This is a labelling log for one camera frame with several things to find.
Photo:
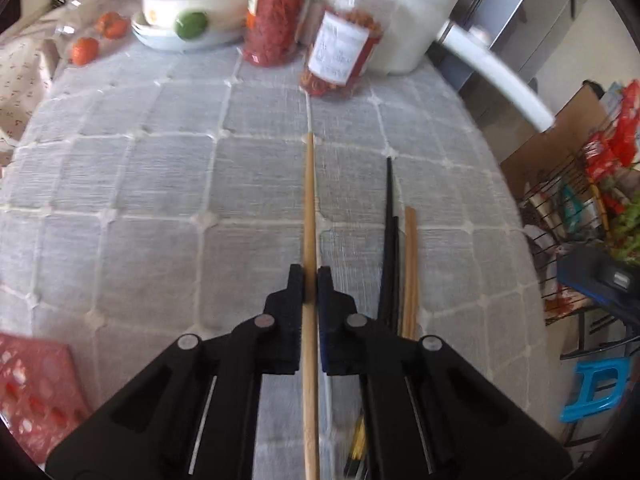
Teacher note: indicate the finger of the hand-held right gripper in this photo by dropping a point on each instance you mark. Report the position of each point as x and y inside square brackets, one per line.
[595, 277]

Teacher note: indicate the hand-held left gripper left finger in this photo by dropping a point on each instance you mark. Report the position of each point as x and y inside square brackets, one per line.
[295, 310]

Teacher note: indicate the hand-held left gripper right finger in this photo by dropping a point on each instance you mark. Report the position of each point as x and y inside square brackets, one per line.
[325, 310]

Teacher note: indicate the black chopstick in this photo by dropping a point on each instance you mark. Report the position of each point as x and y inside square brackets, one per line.
[396, 270]
[388, 240]

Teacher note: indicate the brown wooden chopstick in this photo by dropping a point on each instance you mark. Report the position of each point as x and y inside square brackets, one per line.
[414, 275]
[406, 270]

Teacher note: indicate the plain wooden chopstick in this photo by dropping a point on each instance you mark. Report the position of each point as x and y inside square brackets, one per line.
[310, 200]

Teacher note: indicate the pink perforated utensil holder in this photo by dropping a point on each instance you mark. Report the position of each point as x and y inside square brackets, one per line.
[35, 390]

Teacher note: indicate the blue plastic stool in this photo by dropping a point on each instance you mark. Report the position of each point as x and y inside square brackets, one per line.
[595, 390]

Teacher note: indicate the brown cardboard box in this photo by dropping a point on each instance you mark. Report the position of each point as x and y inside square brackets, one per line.
[550, 145]

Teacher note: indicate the red snack packet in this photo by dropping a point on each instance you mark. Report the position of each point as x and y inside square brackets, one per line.
[622, 130]

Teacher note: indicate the labelled jar of dried fruit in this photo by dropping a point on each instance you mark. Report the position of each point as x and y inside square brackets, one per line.
[340, 50]

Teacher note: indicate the grey refrigerator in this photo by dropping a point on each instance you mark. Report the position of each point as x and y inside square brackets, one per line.
[520, 20]

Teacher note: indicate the jar of red goji berries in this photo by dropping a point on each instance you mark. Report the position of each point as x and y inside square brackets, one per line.
[272, 15]

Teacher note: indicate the white electric cooking pot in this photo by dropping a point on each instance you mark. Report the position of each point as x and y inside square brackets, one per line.
[415, 10]

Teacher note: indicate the white flowered bowl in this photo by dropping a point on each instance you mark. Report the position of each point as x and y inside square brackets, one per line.
[225, 2]

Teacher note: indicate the glass jar with small tomatoes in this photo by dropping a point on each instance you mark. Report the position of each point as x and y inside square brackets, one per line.
[95, 35]

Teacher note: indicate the floral beige cloth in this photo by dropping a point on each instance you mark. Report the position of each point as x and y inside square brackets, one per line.
[20, 85]

